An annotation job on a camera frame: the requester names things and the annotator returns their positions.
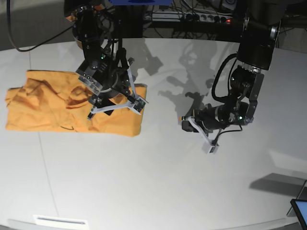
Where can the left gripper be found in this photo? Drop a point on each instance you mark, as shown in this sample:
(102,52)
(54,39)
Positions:
(209,119)

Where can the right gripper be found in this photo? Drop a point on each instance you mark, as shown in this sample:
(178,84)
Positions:
(110,90)

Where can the yellow T-shirt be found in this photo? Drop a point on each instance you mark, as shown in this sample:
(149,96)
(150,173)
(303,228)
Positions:
(57,101)

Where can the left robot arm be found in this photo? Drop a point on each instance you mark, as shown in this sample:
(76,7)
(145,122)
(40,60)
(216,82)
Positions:
(261,28)

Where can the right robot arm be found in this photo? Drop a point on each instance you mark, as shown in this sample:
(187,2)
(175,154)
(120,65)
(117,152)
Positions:
(90,34)

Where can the white power strip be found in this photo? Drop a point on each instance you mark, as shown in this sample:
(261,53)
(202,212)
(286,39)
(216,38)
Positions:
(177,16)

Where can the tablet screen on stand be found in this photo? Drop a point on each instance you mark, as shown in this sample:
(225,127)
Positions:
(299,207)

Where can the white flat bar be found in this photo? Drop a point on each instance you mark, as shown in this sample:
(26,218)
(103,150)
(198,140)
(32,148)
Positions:
(67,220)

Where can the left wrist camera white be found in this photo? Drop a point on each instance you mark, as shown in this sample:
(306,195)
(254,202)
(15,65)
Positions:
(208,148)

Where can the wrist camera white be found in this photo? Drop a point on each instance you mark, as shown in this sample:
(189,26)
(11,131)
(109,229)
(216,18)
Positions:
(208,148)
(139,104)

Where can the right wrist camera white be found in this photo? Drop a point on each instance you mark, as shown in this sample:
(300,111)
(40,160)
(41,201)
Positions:
(139,104)

